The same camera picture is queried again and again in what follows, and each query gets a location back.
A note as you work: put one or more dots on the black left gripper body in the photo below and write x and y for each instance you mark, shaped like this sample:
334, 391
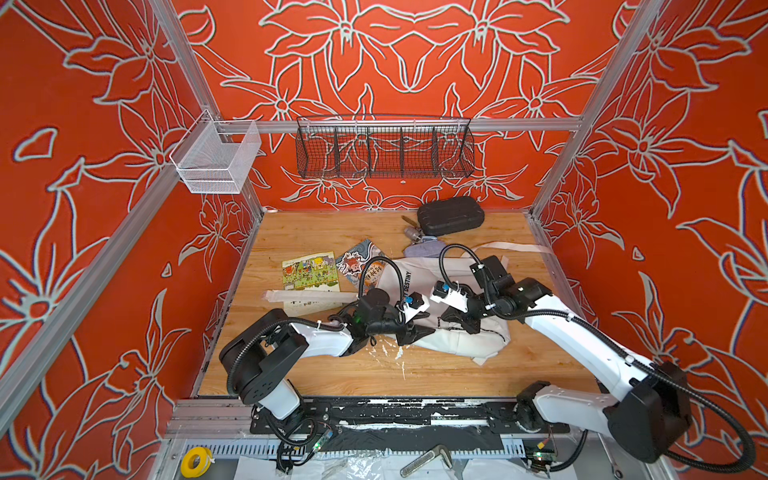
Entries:
388, 324

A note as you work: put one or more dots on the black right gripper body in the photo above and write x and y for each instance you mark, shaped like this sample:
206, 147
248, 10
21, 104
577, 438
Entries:
484, 303

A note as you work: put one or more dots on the white canvas backpack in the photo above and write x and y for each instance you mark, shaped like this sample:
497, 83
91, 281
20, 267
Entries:
449, 337

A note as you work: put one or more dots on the grey mythology story book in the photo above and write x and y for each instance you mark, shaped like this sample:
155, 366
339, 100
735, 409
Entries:
351, 263

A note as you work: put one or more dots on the green China history book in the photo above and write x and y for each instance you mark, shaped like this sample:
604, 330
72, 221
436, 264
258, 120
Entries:
310, 272

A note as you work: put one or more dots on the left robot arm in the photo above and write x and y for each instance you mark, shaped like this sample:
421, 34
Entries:
257, 362

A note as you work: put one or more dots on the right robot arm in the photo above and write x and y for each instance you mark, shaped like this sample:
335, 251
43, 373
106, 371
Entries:
645, 407

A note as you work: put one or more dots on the grey fabric pouch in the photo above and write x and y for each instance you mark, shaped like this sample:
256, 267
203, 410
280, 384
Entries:
425, 249

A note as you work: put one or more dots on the black hard zip case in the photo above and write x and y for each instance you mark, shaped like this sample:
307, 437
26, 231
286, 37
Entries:
444, 217

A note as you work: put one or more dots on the silver wrench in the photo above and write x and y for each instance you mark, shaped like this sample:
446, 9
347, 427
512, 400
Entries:
616, 472

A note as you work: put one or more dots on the yellow tape roll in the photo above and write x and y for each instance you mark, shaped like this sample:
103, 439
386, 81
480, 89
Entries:
196, 462

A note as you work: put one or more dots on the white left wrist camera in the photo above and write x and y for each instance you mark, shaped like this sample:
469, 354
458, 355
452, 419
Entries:
414, 306

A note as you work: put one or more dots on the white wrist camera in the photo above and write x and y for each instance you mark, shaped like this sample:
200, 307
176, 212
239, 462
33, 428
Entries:
414, 306
443, 293

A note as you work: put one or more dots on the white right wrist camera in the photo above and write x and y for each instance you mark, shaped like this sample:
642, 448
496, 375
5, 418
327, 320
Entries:
443, 293

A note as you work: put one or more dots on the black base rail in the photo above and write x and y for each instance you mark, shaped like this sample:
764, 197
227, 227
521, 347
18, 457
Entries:
497, 414

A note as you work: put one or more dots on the silver metal tool with handle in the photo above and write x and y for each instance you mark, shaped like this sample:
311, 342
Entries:
412, 230

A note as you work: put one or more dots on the grey angled metal bracket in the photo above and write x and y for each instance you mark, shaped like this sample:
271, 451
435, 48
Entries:
438, 452

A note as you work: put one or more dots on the black wire wall basket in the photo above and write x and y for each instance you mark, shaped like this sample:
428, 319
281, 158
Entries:
367, 146

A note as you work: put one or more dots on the white wire wall basket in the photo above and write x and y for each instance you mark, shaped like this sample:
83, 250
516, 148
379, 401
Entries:
216, 156

